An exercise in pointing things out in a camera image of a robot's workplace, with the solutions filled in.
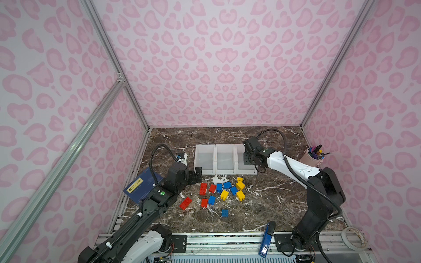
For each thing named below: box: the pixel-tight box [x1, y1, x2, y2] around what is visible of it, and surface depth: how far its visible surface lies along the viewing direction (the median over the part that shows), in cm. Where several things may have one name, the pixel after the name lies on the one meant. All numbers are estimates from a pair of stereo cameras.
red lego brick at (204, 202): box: [201, 198, 209, 209], surface depth 86 cm
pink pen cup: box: [299, 144, 326, 168], surface depth 92 cm
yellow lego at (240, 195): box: [236, 190, 246, 202], surface depth 88 cm
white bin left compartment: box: [194, 144, 216, 175], surface depth 102 cm
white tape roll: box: [340, 226, 368, 253], surface depth 74 cm
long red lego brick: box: [178, 196, 193, 210], surface depth 86 cm
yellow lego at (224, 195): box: [220, 189, 230, 202], surface depth 88 cm
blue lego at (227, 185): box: [223, 181, 232, 190], surface depth 94 cm
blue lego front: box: [221, 209, 229, 217], surface depth 83 cm
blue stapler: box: [258, 220, 276, 259], surface depth 73 cm
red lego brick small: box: [209, 184, 217, 194], surface depth 91 cm
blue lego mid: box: [208, 195, 216, 206], surface depth 87 cm
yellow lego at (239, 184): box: [236, 177, 246, 191], surface depth 92 cm
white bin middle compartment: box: [214, 144, 237, 175], surface depth 101 cm
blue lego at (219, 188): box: [215, 182, 224, 194], surface depth 90 cm
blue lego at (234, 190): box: [230, 186, 239, 196], surface depth 92 cm
